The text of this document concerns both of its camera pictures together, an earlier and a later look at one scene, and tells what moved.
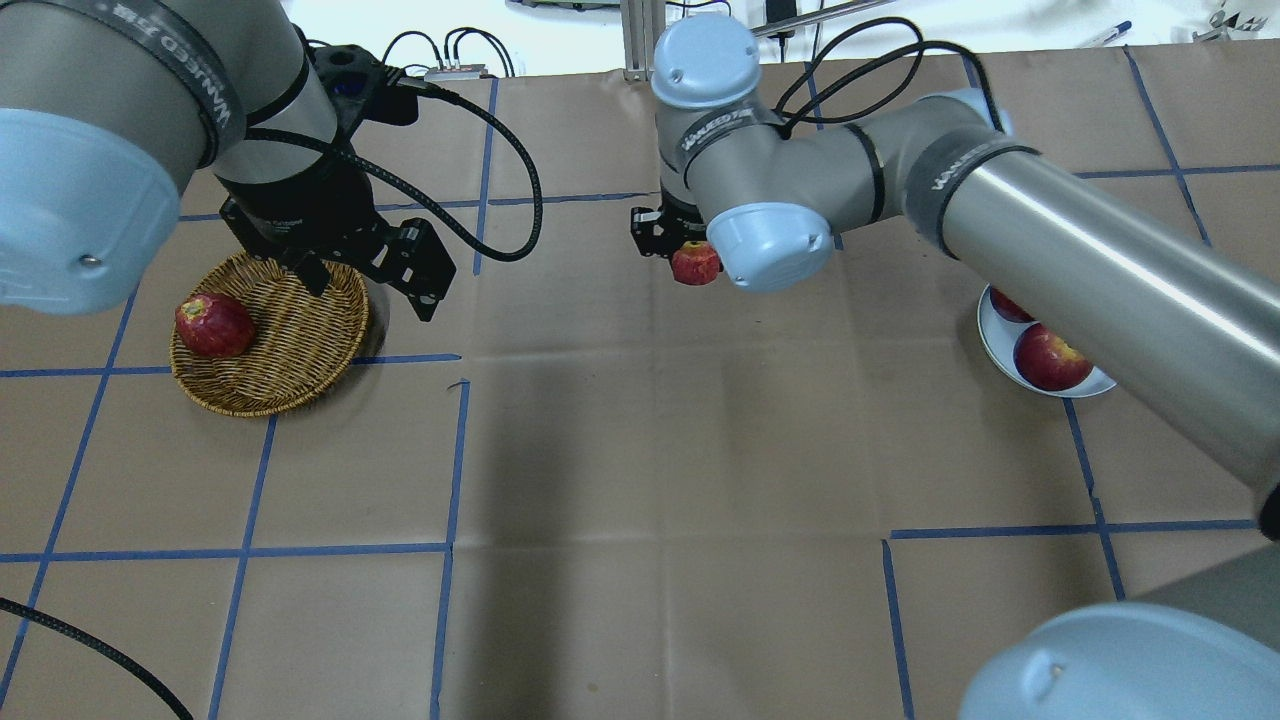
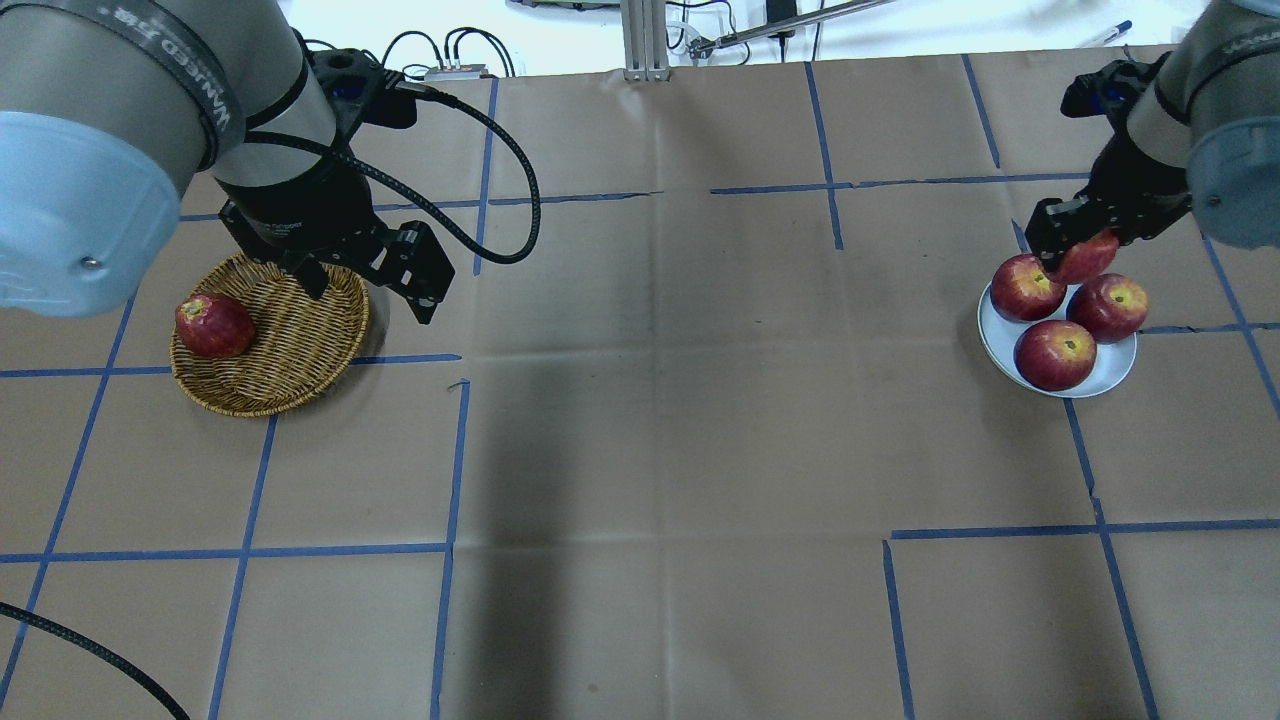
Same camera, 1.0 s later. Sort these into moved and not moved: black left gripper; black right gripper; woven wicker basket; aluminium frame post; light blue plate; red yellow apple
Moved: red yellow apple; black right gripper
Not moved: light blue plate; aluminium frame post; woven wicker basket; black left gripper
